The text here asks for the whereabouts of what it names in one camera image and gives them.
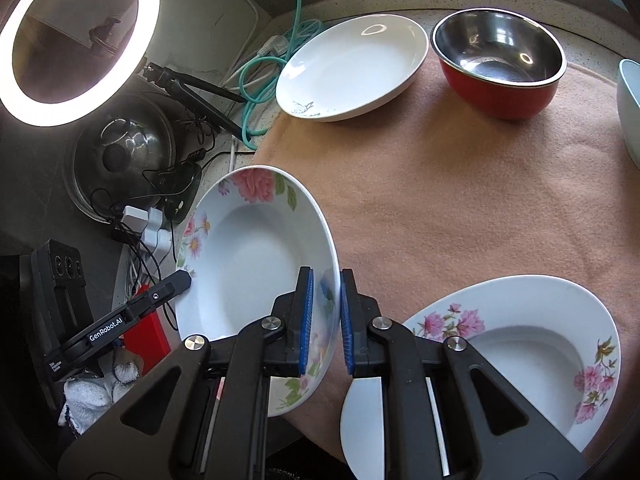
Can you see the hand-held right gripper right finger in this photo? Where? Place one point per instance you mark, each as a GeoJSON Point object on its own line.
{"type": "Point", "coordinates": [348, 332]}

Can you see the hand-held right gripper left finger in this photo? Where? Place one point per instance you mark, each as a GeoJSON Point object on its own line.
{"type": "Point", "coordinates": [305, 320]}

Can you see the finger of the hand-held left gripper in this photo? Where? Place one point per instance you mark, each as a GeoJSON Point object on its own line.
{"type": "Point", "coordinates": [165, 290]}

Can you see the pink floral white plate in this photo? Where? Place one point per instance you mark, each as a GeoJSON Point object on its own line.
{"type": "Point", "coordinates": [525, 360]}
{"type": "Point", "coordinates": [240, 260]}

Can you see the light blue bowl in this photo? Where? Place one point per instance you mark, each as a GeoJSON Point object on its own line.
{"type": "Point", "coordinates": [631, 110]}

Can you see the person's left hand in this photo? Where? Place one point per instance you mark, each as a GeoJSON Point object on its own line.
{"type": "Point", "coordinates": [95, 390]}

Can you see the red plastic box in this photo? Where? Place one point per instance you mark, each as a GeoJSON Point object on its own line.
{"type": "Point", "coordinates": [147, 335]}

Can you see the white power adapter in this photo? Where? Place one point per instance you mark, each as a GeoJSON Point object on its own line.
{"type": "Point", "coordinates": [135, 216]}
{"type": "Point", "coordinates": [157, 232]}

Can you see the black electronic device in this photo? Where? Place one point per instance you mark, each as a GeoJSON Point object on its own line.
{"type": "Point", "coordinates": [179, 185]}

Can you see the steel pot lid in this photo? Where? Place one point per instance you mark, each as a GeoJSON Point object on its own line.
{"type": "Point", "coordinates": [130, 140]}

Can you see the peach cloth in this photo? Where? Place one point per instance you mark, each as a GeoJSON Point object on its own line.
{"type": "Point", "coordinates": [425, 185]}

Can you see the black tripod stand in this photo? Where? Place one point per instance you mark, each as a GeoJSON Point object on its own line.
{"type": "Point", "coordinates": [200, 92]}

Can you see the white plate with small print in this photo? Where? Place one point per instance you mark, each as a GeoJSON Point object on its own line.
{"type": "Point", "coordinates": [350, 65]}

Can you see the red steel bowl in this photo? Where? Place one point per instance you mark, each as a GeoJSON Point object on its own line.
{"type": "Point", "coordinates": [500, 90]}

